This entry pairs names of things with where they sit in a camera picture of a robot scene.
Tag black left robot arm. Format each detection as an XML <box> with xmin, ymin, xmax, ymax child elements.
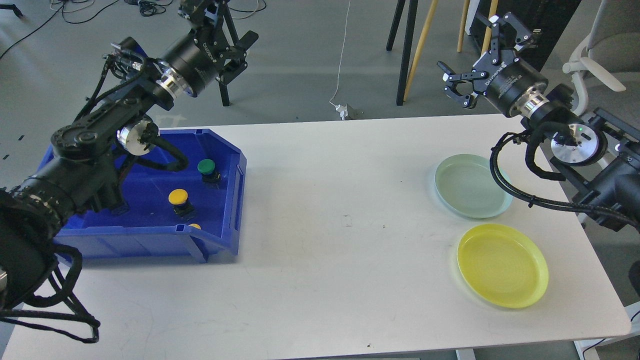
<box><xmin>0</xmin><ymin>0</ymin><xmax>259</xmax><ymax>344</ymax></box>

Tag blue plastic bin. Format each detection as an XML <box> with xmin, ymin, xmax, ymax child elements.
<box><xmin>54</xmin><ymin>128</ymin><xmax>247</xmax><ymax>264</ymax></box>

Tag yellow plate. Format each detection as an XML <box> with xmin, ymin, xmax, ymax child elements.
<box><xmin>455</xmin><ymin>223</ymin><xmax>550</xmax><ymax>309</ymax></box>

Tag white cable with plug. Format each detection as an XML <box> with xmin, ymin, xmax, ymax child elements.
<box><xmin>329</xmin><ymin>0</ymin><xmax>365</xmax><ymax>121</ymax></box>

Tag white office chair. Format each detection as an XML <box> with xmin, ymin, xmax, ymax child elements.
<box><xmin>562</xmin><ymin>0</ymin><xmax>640</xmax><ymax>126</ymax></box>

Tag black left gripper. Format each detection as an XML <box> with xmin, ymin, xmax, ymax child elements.
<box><xmin>161</xmin><ymin>0</ymin><xmax>259</xmax><ymax>98</ymax></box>

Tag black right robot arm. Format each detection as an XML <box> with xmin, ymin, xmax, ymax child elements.
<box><xmin>437</xmin><ymin>13</ymin><xmax>639</xmax><ymax>231</ymax></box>

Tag yellow push button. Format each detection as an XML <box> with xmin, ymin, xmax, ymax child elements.
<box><xmin>167</xmin><ymin>188</ymin><xmax>196</xmax><ymax>221</ymax></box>

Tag light green plate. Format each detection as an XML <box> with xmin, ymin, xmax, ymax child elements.
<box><xmin>434</xmin><ymin>153</ymin><xmax>513</xmax><ymax>219</ymax></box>

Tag green push button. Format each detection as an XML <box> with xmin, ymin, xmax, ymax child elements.
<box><xmin>197</xmin><ymin>158</ymin><xmax>222</xmax><ymax>189</ymax></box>

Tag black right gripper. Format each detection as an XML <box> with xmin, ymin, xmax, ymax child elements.
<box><xmin>437</xmin><ymin>12</ymin><xmax>549</xmax><ymax>117</ymax></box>

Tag black floor cables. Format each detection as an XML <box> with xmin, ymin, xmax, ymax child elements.
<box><xmin>0</xmin><ymin>0</ymin><xmax>268</xmax><ymax>61</ymax></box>

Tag wooden stool legs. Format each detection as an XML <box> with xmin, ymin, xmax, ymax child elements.
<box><xmin>402</xmin><ymin>0</ymin><xmax>472</xmax><ymax>101</ymax></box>

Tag black stool legs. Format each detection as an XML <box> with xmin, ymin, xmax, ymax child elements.
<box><xmin>385</xmin><ymin>0</ymin><xmax>419</xmax><ymax>107</ymax></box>

